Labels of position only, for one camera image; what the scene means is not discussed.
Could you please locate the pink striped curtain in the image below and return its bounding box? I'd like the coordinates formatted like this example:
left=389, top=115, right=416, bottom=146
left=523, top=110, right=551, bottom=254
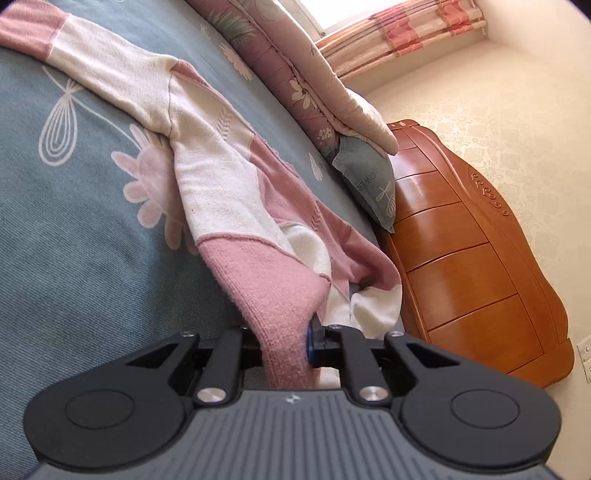
left=314, top=0, right=488, bottom=79

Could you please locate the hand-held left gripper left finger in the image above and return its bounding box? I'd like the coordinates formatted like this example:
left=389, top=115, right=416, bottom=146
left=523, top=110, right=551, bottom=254
left=124, top=325, right=263, bottom=408

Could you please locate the window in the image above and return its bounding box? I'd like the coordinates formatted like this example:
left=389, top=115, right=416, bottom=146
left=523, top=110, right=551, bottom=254
left=295, top=0, right=402, bottom=38

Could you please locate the pink and white sweater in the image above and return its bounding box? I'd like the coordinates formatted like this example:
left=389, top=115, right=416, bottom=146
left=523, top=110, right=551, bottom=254
left=0, top=0, right=404, bottom=388

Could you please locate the blue-green floral pillow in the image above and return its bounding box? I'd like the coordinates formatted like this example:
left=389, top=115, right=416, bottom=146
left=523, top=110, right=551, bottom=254
left=331, top=136, right=398, bottom=234

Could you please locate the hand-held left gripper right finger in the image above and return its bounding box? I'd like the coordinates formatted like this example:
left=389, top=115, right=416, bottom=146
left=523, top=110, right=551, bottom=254
left=305, top=318, right=463, bottom=408

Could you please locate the folded pink floral quilt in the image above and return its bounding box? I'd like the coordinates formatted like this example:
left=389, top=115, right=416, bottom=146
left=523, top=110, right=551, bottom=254
left=187, top=0, right=400, bottom=162

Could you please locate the blue floral bed sheet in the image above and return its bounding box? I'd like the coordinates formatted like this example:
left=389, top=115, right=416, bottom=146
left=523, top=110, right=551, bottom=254
left=0, top=0, right=407, bottom=480

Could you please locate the wooden bed headboard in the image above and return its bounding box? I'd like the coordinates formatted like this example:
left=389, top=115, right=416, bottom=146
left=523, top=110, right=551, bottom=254
left=369, top=119, right=575, bottom=388

